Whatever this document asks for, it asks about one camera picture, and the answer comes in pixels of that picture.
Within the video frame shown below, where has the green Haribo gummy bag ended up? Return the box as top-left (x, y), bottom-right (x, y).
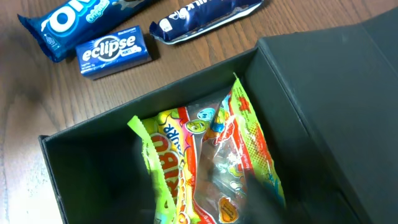
top-left (128, 80), bottom-right (285, 223)

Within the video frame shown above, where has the blue Dairy Milk chocolate bar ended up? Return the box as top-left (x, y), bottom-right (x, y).
top-left (149, 0), bottom-right (264, 45)

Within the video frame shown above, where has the blue Eclipse mints box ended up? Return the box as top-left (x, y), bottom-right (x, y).
top-left (75, 26), bottom-right (152, 80)

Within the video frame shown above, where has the dark green gift box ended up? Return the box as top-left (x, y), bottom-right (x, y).
top-left (39, 9), bottom-right (397, 223)

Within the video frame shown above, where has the blue Oreo cookie pack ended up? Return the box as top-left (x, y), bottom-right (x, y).
top-left (18, 0), bottom-right (154, 62)

